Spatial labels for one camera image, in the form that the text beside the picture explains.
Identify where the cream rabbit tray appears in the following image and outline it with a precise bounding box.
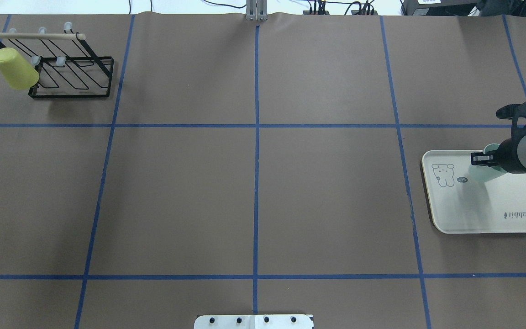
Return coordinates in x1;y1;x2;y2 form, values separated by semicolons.
421;150;526;234

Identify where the yellow plastic cup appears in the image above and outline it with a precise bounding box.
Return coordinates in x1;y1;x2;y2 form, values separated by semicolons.
0;48;39;91

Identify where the light green plastic cup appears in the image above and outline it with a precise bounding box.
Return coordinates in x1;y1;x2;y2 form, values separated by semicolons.
468;143;507;183

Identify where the aluminium frame post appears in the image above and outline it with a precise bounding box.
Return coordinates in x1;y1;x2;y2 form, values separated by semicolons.
246;0;268;21

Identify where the black wire cup rack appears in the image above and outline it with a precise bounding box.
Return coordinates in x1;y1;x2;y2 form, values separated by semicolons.
0;21;115;99

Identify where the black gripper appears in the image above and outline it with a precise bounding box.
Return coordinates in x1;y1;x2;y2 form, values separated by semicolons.
470;139;526;174

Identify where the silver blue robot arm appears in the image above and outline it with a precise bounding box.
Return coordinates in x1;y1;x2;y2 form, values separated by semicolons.
469;128;526;233

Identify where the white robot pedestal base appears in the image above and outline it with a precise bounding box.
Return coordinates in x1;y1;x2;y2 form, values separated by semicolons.
194;314;315;329

